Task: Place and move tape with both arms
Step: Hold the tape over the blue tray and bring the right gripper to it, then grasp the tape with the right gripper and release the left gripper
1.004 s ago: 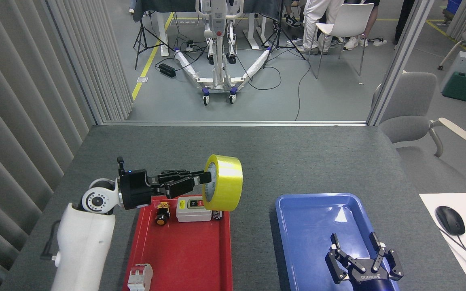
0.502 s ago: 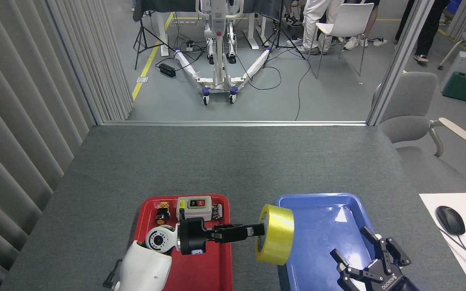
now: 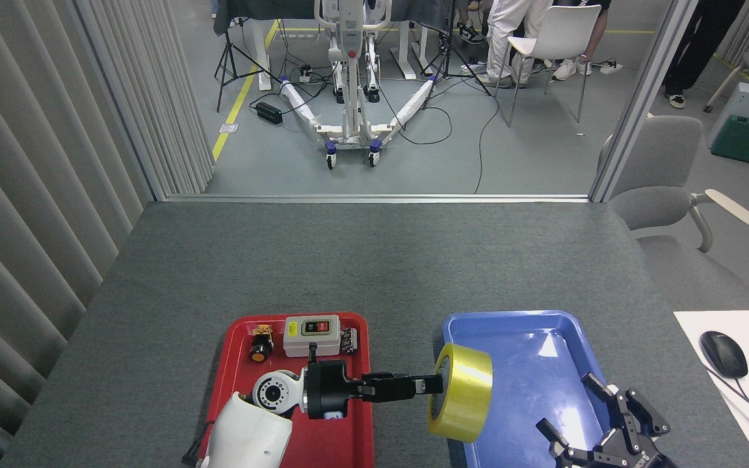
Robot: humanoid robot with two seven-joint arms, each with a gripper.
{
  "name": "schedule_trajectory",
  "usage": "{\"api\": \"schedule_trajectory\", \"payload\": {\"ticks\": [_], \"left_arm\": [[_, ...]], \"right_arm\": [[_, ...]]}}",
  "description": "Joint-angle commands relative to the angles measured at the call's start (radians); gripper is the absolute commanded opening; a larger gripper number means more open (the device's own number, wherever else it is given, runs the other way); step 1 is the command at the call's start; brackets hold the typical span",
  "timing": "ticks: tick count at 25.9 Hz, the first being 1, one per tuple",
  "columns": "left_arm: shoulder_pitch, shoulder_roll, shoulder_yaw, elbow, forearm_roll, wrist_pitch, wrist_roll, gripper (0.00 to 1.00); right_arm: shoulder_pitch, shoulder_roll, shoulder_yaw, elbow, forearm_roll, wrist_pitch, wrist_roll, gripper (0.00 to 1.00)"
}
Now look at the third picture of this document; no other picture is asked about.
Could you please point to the blue plastic tray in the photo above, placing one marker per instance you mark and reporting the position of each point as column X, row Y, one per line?
column 530, row 390

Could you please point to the person in white trousers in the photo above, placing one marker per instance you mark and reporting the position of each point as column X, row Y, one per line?
column 501, row 39

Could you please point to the black power adapter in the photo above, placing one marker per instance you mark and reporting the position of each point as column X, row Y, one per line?
column 269, row 113

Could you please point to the white two-button switch box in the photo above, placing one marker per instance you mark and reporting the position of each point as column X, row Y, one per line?
column 309, row 343

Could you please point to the small black terminal block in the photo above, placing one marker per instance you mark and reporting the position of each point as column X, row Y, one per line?
column 348, row 341

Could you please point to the orange push button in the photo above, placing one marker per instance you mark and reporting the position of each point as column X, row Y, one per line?
column 260, row 351

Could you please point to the person with black-white shoes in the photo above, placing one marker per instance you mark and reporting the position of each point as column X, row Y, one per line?
column 470, row 32

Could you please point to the red plastic tray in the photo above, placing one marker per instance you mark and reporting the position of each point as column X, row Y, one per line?
column 355, row 442

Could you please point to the silver frame post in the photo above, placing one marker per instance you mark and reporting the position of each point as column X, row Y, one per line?
column 641, row 97
column 132, row 130

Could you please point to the white power strip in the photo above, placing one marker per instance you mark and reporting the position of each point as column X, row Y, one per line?
column 305, row 73

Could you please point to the yellow tape roll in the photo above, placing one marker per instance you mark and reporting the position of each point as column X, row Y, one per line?
column 469, row 390

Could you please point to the black tripod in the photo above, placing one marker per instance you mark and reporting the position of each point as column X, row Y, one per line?
column 226, row 55
column 447, row 45

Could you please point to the person behind white chair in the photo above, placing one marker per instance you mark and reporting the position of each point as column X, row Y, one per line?
column 564, row 69

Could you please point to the black computer mouse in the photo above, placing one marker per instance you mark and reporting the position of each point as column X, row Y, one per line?
column 723, row 354

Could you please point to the grey office chair with armrest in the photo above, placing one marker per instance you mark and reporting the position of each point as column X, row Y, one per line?
column 664, row 156

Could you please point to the white wheeled stand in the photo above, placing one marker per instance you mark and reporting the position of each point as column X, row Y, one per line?
column 350, row 39

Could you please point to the silver frame rail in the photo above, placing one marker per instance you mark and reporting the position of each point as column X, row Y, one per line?
column 374, row 198

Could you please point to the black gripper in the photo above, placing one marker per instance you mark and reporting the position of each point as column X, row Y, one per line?
column 628, row 458
column 326, row 390

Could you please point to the white plastic chair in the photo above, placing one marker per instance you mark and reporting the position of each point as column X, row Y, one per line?
column 566, row 29

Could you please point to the person in black trousers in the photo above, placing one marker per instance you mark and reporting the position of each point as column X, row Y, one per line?
column 699, row 39

